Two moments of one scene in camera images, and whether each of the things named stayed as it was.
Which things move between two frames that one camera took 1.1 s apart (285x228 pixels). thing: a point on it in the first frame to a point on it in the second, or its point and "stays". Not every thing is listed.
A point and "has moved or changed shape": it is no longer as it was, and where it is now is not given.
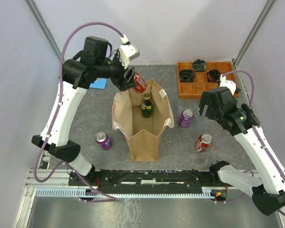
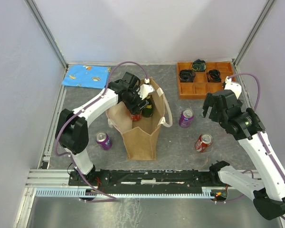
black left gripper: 123,83 to 135,109
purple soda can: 186,116 stays
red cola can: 140,84 has moved or changed shape
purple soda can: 103,140 stays
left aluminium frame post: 43,27 stays
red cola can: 204,140 stays
